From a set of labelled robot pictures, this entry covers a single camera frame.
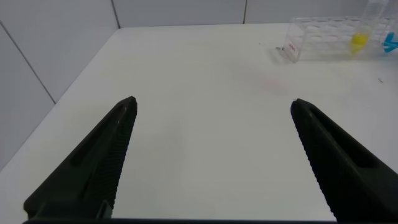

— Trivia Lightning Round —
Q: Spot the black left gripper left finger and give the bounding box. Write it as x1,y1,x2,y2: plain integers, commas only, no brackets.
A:
23,95,138,220

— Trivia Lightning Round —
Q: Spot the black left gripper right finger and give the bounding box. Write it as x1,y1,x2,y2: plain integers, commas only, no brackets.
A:
290,98,398,222

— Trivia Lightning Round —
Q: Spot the blue pigment test tube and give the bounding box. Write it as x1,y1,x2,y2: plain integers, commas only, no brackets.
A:
382,30,398,54

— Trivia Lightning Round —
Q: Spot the yellow pigment test tube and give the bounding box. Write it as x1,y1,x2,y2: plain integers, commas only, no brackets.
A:
349,0,390,56

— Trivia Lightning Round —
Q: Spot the clear plastic test tube rack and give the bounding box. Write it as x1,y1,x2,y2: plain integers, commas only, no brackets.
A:
282,15,398,63

